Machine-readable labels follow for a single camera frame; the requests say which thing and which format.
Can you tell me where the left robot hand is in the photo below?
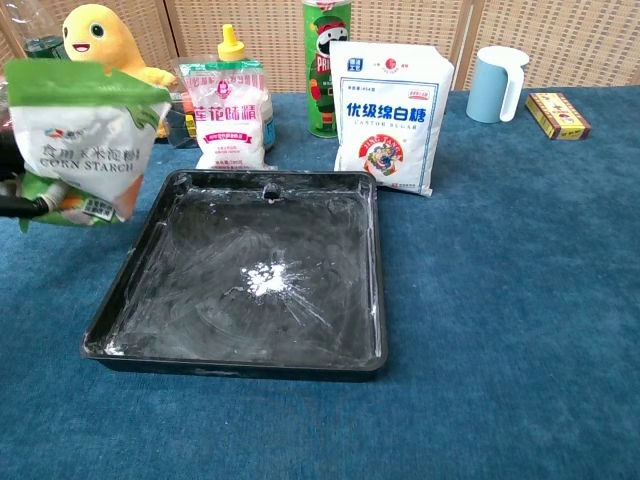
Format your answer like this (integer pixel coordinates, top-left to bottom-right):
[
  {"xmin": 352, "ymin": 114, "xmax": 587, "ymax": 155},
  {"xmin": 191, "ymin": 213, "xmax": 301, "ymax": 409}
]
[{"xmin": 0, "ymin": 140, "xmax": 68, "ymax": 234}]

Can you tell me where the green snack bag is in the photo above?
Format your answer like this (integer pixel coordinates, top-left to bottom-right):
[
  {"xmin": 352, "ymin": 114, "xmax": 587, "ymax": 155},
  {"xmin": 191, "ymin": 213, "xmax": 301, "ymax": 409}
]
[{"xmin": 3, "ymin": 58, "xmax": 174, "ymax": 229}]

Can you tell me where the pink white seasoning bag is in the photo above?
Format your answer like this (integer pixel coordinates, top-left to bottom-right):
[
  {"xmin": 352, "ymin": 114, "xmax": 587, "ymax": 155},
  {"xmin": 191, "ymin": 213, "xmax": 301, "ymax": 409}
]
[{"xmin": 178, "ymin": 59, "xmax": 279, "ymax": 172}]

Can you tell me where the white powder pile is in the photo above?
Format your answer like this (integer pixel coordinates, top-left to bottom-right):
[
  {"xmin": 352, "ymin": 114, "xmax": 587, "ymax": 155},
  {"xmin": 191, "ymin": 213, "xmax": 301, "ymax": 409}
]
[{"xmin": 238, "ymin": 261, "xmax": 290, "ymax": 298}]

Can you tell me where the white sugar bag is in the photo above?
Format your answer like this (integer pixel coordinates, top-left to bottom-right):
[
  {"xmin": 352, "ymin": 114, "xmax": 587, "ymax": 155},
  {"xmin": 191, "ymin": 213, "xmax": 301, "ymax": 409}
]
[{"xmin": 328, "ymin": 40, "xmax": 456, "ymax": 198}]

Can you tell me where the clear water bottle green label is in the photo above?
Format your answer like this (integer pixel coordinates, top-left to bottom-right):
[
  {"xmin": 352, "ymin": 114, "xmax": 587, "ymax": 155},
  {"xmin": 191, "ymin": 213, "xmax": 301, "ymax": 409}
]
[{"xmin": 13, "ymin": 0, "xmax": 69, "ymax": 62}]

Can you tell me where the yellow plush toy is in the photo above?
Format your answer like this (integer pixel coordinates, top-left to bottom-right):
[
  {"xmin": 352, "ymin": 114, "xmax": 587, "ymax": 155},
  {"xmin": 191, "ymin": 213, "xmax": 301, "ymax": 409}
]
[{"xmin": 61, "ymin": 3, "xmax": 179, "ymax": 140}]

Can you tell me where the black baking tray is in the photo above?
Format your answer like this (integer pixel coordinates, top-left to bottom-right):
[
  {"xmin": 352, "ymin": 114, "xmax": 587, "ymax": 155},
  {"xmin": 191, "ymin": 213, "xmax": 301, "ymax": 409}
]
[{"xmin": 80, "ymin": 168, "xmax": 390, "ymax": 384}]

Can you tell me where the yellow cap honey bottle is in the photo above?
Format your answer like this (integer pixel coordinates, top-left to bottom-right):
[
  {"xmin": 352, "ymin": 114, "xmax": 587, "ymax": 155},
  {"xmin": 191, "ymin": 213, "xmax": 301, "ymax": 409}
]
[{"xmin": 217, "ymin": 23, "xmax": 248, "ymax": 64}]

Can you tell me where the white jar blue label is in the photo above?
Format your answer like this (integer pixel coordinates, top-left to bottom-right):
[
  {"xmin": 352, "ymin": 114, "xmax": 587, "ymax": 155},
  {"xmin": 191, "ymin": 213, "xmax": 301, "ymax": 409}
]
[{"xmin": 261, "ymin": 91, "xmax": 277, "ymax": 153}]

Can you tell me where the green Pringles can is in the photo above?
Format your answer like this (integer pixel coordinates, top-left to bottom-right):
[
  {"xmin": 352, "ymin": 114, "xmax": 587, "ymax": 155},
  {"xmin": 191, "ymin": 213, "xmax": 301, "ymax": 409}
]
[{"xmin": 302, "ymin": 0, "xmax": 354, "ymax": 140}]

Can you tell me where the light blue measuring cup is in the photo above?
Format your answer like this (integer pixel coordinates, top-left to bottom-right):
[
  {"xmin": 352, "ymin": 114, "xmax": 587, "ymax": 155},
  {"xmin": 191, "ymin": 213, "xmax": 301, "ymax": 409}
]
[{"xmin": 465, "ymin": 45, "xmax": 531, "ymax": 125}]

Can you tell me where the blue table cloth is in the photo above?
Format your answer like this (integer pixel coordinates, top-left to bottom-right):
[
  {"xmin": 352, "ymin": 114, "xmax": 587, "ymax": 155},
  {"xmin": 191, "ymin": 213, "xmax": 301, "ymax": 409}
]
[{"xmin": 0, "ymin": 86, "xmax": 640, "ymax": 480}]

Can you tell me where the yellow brown small box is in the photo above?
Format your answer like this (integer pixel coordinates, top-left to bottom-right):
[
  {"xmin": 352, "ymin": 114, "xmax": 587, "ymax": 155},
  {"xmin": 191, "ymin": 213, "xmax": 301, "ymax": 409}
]
[{"xmin": 524, "ymin": 91, "xmax": 593, "ymax": 142}]

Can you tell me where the wooden rattan folding screen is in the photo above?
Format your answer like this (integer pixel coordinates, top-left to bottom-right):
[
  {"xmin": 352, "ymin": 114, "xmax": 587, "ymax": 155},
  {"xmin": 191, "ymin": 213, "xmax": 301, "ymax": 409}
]
[{"xmin": 0, "ymin": 0, "xmax": 640, "ymax": 96}]

